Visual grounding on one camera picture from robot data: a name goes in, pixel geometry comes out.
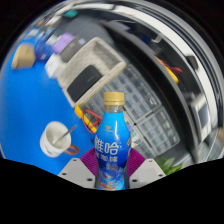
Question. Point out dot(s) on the black rectangular speaker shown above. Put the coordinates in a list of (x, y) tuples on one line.
[(84, 82)]

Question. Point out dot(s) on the purple plastic bag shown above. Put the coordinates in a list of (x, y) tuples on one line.
[(63, 42)]

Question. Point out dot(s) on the dark grey upright box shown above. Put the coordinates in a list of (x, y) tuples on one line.
[(75, 50)]

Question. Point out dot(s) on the yellow multimeter with red leads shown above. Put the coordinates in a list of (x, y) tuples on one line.
[(80, 113)]

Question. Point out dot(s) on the metal spoon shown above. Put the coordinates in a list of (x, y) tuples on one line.
[(66, 133)]

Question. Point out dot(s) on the dark wall shelf unit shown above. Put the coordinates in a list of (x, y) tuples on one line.
[(160, 76)]

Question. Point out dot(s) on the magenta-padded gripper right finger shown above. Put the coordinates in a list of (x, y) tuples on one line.
[(147, 172)]

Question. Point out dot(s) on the blue drink bottle gold cap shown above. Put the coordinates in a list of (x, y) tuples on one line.
[(112, 140)]

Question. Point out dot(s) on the white carton box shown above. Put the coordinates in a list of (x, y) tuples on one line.
[(54, 66)]

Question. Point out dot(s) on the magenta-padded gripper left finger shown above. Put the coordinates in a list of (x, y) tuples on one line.
[(76, 173)]

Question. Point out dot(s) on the blue carton box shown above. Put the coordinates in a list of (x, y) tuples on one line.
[(43, 51)]

